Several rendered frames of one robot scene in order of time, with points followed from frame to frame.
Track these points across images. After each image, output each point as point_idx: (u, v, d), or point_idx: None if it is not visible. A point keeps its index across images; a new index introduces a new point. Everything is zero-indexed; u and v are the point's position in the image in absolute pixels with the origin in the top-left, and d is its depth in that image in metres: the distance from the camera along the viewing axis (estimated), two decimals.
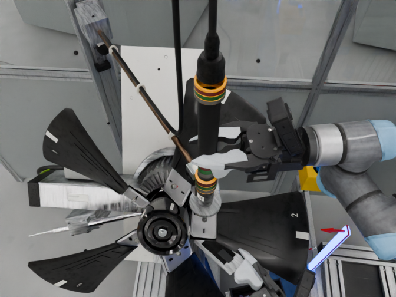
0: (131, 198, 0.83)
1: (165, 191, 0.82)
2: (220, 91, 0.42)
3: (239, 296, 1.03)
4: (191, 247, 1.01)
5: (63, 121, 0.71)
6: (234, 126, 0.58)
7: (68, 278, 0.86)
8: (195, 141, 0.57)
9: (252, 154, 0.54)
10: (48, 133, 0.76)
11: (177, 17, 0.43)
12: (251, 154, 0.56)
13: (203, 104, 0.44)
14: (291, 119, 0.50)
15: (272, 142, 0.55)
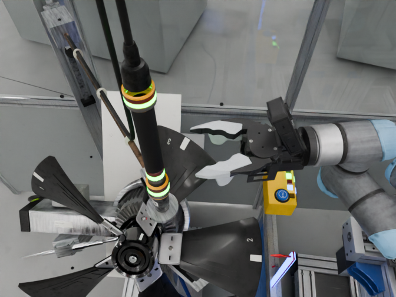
0: (108, 227, 0.96)
1: (137, 221, 0.95)
2: (147, 98, 0.42)
3: None
4: (165, 266, 1.14)
5: (48, 165, 0.84)
6: (237, 122, 0.58)
7: (54, 296, 0.98)
8: (196, 129, 0.58)
9: (254, 156, 0.54)
10: (35, 174, 0.89)
11: (106, 24, 0.43)
12: (251, 154, 0.56)
13: (132, 111, 0.43)
14: (291, 119, 0.50)
15: (272, 142, 0.55)
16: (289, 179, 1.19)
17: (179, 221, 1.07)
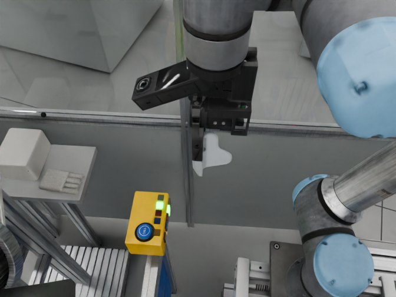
0: None
1: None
2: None
3: None
4: None
5: None
6: None
7: None
8: None
9: None
10: None
11: None
12: None
13: None
14: (145, 88, 0.44)
15: (191, 99, 0.45)
16: (159, 210, 0.93)
17: None
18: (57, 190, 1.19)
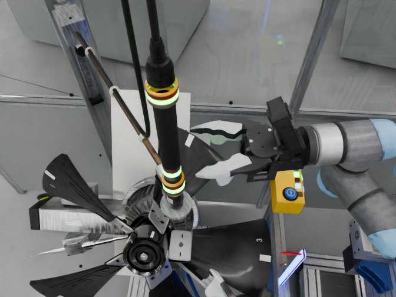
0: (154, 210, 0.94)
1: (171, 233, 0.96)
2: (171, 95, 0.42)
3: None
4: (173, 264, 1.15)
5: (211, 157, 0.82)
6: (237, 122, 0.58)
7: (59, 181, 0.90)
8: (196, 129, 0.58)
9: (254, 156, 0.54)
10: (191, 137, 0.85)
11: (129, 21, 0.43)
12: (251, 154, 0.56)
13: (155, 107, 0.44)
14: (291, 119, 0.50)
15: (272, 142, 0.55)
16: (297, 177, 1.20)
17: (188, 219, 1.08)
18: None
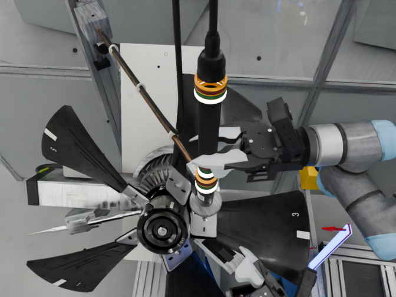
0: (173, 178, 0.80)
1: None
2: (221, 89, 0.42)
3: (240, 296, 1.02)
4: (191, 246, 1.01)
5: (244, 108, 0.68)
6: (234, 126, 0.58)
7: (61, 142, 0.76)
8: (195, 141, 0.57)
9: (252, 154, 0.54)
10: None
11: (178, 16, 0.43)
12: (251, 154, 0.56)
13: (204, 102, 0.44)
14: (291, 119, 0.50)
15: (272, 142, 0.55)
16: None
17: None
18: None
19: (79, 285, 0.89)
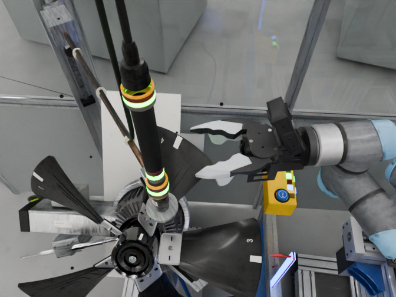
0: (144, 212, 0.94)
1: (161, 237, 0.96)
2: (146, 97, 0.42)
3: None
4: (164, 266, 1.14)
5: (198, 159, 0.82)
6: (237, 122, 0.58)
7: (47, 183, 0.89)
8: (196, 129, 0.58)
9: (254, 156, 0.54)
10: (180, 139, 0.84)
11: (105, 23, 0.43)
12: (251, 154, 0.56)
13: (132, 110, 0.43)
14: (291, 119, 0.50)
15: (272, 142, 0.55)
16: (289, 179, 1.19)
17: (179, 221, 1.07)
18: None
19: None
